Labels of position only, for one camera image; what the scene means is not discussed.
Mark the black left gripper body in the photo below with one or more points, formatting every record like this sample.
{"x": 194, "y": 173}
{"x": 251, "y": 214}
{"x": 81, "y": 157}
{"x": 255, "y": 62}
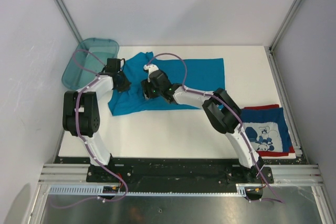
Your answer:
{"x": 124, "y": 84}

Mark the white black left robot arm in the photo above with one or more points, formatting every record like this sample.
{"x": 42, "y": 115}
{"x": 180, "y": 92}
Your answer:
{"x": 81, "y": 115}

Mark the folded red t-shirt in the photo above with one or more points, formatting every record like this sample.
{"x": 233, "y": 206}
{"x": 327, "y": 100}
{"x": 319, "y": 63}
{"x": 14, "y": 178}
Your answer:
{"x": 270, "y": 154}

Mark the teal translucent plastic bin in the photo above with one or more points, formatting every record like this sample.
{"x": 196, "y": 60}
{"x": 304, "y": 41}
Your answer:
{"x": 90, "y": 58}

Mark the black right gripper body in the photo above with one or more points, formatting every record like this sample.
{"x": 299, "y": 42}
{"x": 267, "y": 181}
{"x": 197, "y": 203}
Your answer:
{"x": 150, "y": 90}

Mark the bright blue t-shirt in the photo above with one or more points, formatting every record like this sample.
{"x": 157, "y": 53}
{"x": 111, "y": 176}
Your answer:
{"x": 201, "y": 74}

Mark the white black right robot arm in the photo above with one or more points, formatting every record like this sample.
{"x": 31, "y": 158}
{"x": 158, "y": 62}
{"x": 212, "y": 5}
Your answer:
{"x": 222, "y": 112}

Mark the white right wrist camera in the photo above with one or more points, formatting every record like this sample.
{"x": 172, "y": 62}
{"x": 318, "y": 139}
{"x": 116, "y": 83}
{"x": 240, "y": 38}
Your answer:
{"x": 149, "y": 69}

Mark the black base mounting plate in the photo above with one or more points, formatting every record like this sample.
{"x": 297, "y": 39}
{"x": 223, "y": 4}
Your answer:
{"x": 132, "y": 170}

